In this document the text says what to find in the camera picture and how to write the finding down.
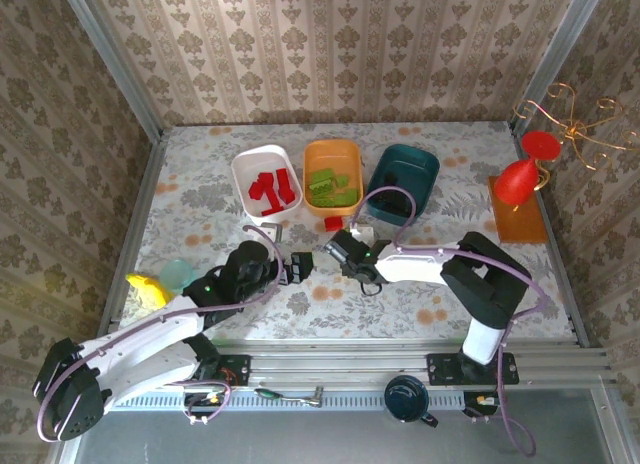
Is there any grey slotted cable duct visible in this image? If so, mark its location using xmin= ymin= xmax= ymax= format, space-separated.
xmin=82 ymin=387 xmax=501 ymax=411

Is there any orange plastic container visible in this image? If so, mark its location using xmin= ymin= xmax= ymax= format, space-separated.
xmin=302 ymin=138 xmax=365 ymax=218

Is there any aluminium frame post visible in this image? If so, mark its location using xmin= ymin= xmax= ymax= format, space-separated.
xmin=55 ymin=0 xmax=165 ymax=141
xmin=508 ymin=0 xmax=610 ymax=128

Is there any dark blue mug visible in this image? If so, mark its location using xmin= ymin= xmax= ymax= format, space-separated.
xmin=383 ymin=374 xmax=440 ymax=428

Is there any gold wire ornament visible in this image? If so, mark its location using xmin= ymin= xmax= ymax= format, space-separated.
xmin=514 ymin=81 xmax=640 ymax=173

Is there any floral tablecloth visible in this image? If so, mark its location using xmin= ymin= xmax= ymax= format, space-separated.
xmin=115 ymin=121 xmax=575 ymax=342

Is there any white plastic container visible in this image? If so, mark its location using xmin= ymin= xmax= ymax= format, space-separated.
xmin=230 ymin=143 xmax=304 ymax=224

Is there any aluminium table side rail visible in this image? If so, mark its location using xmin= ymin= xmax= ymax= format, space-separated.
xmin=507 ymin=121 xmax=592 ymax=349
xmin=93 ymin=131 xmax=169 ymax=348

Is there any yellow plastic toy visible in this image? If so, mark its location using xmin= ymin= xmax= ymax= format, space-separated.
xmin=124 ymin=272 xmax=175 ymax=308

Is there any black connector with yellow plug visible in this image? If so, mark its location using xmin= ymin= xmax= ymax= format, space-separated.
xmin=182 ymin=390 xmax=226 ymax=411
xmin=462 ymin=390 xmax=502 ymax=419

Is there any grey metal shelf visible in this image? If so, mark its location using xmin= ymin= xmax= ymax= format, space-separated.
xmin=54 ymin=406 xmax=631 ymax=464

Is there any teal plastic container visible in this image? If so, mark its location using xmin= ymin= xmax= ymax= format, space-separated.
xmin=365 ymin=142 xmax=441 ymax=225

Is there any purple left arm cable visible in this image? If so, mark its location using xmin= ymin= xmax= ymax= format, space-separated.
xmin=35 ymin=225 xmax=285 ymax=444

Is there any metal ratchet tool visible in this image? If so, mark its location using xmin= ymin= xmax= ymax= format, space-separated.
xmin=282 ymin=385 xmax=326 ymax=409

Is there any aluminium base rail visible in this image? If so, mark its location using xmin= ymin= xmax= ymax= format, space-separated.
xmin=74 ymin=338 xmax=616 ymax=391

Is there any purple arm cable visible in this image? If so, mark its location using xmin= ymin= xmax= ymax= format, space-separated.
xmin=35 ymin=225 xmax=285 ymax=444
xmin=349 ymin=186 xmax=546 ymax=458

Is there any translucent light blue cup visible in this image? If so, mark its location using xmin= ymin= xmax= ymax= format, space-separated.
xmin=158 ymin=261 xmax=195 ymax=293

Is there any orange rectangular board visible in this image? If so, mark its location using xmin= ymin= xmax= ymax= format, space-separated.
xmin=487 ymin=175 xmax=550 ymax=244

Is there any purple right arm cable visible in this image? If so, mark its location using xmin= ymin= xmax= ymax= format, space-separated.
xmin=349 ymin=186 xmax=546 ymax=458

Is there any red plastic goblet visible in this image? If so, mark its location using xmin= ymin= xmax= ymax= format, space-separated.
xmin=493 ymin=129 xmax=562 ymax=208

